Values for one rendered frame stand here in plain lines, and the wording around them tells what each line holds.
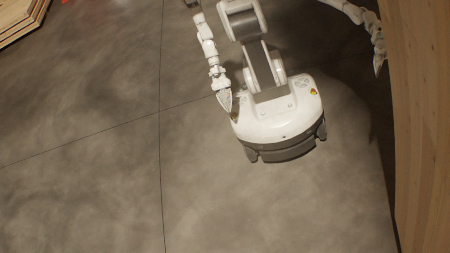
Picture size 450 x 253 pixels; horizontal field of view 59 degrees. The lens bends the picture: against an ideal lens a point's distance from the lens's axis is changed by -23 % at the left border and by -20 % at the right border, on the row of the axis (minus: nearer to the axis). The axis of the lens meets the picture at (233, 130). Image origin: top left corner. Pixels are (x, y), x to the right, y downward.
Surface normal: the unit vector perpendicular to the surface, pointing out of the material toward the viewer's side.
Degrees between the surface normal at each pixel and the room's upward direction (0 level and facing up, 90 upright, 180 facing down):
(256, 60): 86
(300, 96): 0
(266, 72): 86
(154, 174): 0
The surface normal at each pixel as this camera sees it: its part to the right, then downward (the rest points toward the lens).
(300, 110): 0.04, -0.22
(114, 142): -0.29, -0.64
